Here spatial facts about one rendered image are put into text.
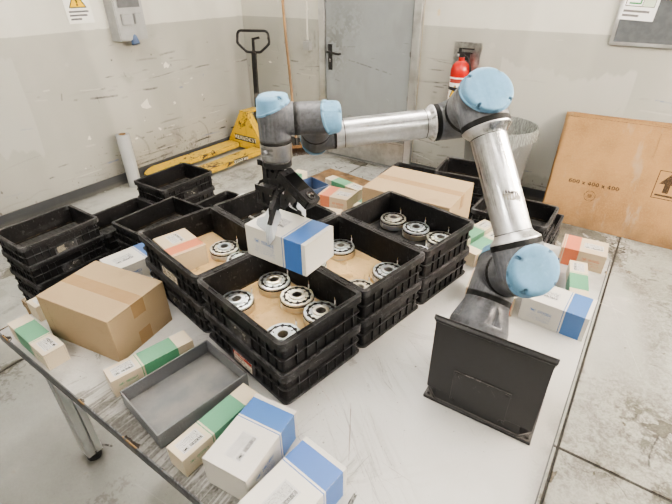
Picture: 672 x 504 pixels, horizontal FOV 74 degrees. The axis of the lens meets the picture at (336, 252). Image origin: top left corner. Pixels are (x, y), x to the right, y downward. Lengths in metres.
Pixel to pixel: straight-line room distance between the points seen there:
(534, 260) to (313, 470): 0.66
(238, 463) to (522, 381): 0.66
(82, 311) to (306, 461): 0.80
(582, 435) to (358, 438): 1.32
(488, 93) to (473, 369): 0.65
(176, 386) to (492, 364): 0.85
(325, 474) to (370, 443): 0.19
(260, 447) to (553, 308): 0.99
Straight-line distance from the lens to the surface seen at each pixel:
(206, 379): 1.38
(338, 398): 1.29
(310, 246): 1.09
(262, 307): 1.38
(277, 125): 1.05
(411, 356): 1.41
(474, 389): 1.21
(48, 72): 4.37
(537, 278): 1.07
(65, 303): 1.56
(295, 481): 1.05
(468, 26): 4.18
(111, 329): 1.44
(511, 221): 1.08
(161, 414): 1.33
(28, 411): 2.58
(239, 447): 1.11
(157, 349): 1.43
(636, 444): 2.40
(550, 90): 4.06
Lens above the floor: 1.68
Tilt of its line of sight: 32 degrees down
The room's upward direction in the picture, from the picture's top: straight up
